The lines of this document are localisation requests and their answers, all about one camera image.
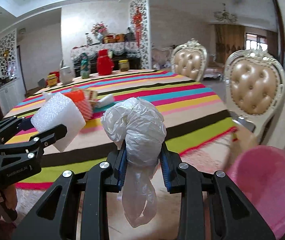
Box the white foam sheet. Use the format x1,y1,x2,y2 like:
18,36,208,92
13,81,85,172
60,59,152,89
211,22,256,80
31,93,85,152

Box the white tissue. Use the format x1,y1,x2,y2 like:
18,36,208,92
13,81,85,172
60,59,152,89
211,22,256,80
42,92,53,102

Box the pink orange foam net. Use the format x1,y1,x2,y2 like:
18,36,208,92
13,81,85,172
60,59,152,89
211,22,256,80
64,90,93,121

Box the white plastic bag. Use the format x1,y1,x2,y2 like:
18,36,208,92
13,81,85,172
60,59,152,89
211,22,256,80
101,98,167,228

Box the beige medicine box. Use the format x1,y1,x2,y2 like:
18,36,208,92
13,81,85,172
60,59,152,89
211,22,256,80
71,86,98,107

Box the striped colourful tablecloth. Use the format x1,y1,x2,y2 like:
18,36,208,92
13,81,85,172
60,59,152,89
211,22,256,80
17,70,236,190

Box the pink plastic basin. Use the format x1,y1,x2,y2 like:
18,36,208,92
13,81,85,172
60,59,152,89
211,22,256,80
227,145,285,239

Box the yellow lid jar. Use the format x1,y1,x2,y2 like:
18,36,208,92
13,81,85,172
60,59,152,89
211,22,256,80
46,75,58,87

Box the red gift bag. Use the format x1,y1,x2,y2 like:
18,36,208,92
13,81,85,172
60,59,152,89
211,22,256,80
49,71,59,80

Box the white ceramic teapot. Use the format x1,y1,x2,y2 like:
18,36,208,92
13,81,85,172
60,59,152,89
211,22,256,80
59,66,75,85

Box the teal floral vase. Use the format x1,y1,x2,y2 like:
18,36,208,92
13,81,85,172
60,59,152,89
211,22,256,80
80,53,90,79

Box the red thermos jug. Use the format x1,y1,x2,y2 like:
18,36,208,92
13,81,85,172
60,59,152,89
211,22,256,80
97,49,114,76

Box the glass jar brown contents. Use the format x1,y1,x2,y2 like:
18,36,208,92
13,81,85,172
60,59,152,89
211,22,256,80
119,59,130,72

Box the flower bouquet in vase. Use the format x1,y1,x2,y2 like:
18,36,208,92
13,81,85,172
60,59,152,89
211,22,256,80
91,22,107,43

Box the piano with lace cover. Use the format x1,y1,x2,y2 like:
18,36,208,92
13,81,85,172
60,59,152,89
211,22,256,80
70,41,141,74

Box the near beige tufted chair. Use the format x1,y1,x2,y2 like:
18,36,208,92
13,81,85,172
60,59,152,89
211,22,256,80
224,49,285,142

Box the beige tufted chair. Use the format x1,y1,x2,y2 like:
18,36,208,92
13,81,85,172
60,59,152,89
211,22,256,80
171,38,208,82
224,49,285,142

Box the far beige tufted chair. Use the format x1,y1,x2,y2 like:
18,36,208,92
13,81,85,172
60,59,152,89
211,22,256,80
171,38,208,82

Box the red chinese knot ornament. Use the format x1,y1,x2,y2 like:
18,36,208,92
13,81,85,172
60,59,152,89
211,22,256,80
133,7,142,48

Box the brown curtains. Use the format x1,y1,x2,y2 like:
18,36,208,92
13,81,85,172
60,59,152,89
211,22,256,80
215,24,245,63

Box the chandelier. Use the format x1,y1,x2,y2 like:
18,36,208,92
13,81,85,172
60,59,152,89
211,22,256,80
213,3,238,24

